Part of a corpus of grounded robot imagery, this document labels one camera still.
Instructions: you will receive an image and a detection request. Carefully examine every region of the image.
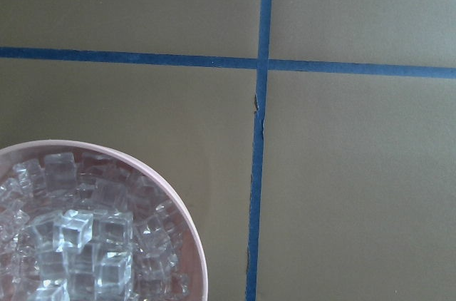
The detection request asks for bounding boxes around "clear ice cubes pile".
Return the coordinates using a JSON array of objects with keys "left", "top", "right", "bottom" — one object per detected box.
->
[{"left": 1, "top": 152, "right": 190, "bottom": 300}]

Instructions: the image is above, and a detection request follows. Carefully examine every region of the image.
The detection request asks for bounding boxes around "pink bowl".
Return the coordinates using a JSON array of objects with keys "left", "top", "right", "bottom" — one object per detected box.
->
[{"left": 0, "top": 139, "right": 209, "bottom": 301}]

